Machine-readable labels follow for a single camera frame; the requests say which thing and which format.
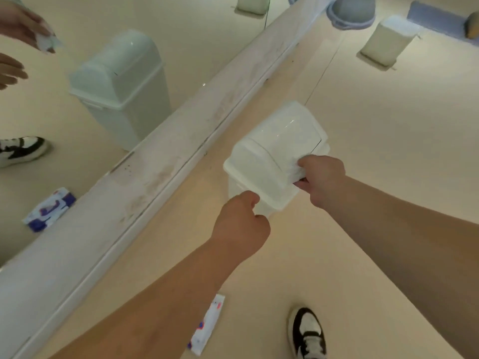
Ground person's left hand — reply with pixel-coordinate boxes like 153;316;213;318
211;190;271;260

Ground person's right hand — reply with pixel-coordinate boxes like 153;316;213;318
293;155;347;210

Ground white tissue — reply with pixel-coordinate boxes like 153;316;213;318
292;161;308;183

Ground white swing-lid trash bin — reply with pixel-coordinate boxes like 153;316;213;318
223;100;331;217

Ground person's right forearm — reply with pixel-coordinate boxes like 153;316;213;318
318;175;479;356

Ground person's left forearm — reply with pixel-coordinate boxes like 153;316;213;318
49;235;248;359

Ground white mirror base ledge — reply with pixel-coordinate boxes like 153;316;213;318
0;0;337;359

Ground white and purple tissue packet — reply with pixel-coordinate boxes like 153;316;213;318
187;293;226;352

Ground black and white sneaker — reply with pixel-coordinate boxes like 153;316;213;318
288;306;327;359

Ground beige swing-lid trash bin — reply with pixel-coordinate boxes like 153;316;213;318
356;15;422;71

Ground grey-blue round bin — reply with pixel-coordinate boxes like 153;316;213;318
326;0;376;31

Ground purple floor mat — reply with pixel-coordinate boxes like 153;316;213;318
407;0;479;42

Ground brown object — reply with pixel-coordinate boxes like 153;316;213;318
464;11;479;39

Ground wall mirror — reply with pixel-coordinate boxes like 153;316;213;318
0;0;271;267

